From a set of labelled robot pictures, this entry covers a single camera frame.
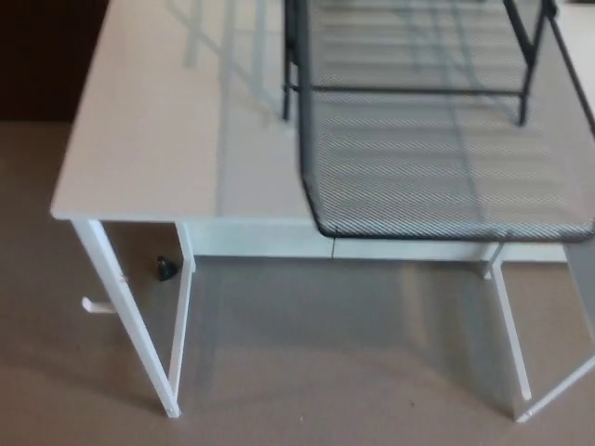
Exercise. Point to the white hook peg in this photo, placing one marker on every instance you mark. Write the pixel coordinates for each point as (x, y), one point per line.
(95, 309)

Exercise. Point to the black mesh file tray layer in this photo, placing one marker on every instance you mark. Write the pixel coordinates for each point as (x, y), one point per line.
(418, 186)

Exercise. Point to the small black floor object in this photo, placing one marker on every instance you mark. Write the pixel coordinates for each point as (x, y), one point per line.
(166, 270)

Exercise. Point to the white table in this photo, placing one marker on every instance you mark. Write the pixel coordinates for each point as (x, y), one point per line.
(162, 139)

